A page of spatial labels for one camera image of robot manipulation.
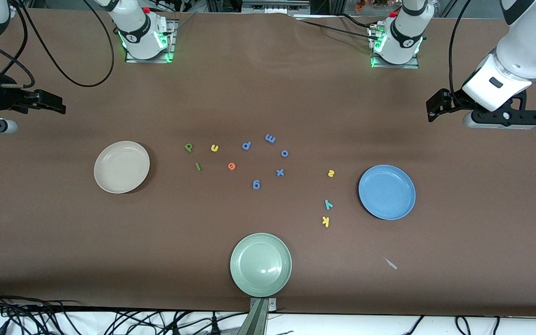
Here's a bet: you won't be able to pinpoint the beige round plate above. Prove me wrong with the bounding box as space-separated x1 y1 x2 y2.
94 141 151 194

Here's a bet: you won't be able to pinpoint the blue round plate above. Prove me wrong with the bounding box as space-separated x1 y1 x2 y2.
358 165 416 221

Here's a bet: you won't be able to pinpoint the orange dried flowers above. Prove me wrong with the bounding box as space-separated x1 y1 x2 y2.
355 0 392 11

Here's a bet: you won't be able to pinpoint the brown table cover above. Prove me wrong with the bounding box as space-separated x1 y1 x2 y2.
0 8 536 318

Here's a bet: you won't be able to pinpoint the grey metal box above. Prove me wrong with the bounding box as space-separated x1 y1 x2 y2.
241 0 311 14

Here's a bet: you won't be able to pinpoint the green round plate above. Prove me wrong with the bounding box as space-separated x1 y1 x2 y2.
230 233 293 298

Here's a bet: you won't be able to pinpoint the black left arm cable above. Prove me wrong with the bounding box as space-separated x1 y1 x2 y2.
448 0 476 110

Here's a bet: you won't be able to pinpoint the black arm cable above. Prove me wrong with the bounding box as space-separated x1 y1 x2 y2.
0 0 116 89
448 0 476 110

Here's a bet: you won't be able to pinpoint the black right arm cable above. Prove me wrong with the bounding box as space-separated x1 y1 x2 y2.
0 0 116 89

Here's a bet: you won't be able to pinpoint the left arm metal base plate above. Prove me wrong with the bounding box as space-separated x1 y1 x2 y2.
369 26 420 69

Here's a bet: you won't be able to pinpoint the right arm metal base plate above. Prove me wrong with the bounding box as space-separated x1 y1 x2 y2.
125 19 176 64

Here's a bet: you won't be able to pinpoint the black base cable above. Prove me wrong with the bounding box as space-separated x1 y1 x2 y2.
296 19 375 41
338 13 381 30

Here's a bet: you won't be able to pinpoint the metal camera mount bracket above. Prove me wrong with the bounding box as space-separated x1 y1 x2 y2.
236 298 278 335

